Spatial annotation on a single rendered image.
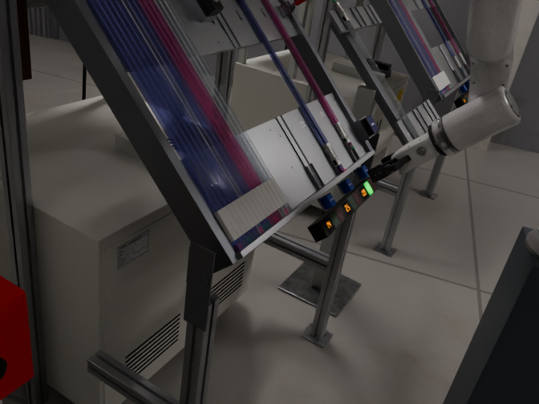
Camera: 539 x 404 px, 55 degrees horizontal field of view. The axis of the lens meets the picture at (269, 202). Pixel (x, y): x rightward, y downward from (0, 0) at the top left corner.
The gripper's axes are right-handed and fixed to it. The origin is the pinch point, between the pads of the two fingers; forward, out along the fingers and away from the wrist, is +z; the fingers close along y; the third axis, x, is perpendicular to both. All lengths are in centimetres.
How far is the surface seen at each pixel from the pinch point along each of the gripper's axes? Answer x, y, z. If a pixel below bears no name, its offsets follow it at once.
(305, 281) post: -32, 46, 74
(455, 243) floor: -63, 125, 46
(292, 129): 18.5, -8.4, 10.2
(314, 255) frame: -18, 21, 45
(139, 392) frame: -14, -53, 49
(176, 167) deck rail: 22, -49, 9
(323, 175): 5.4, -6.8, 10.2
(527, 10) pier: 17, 274, -10
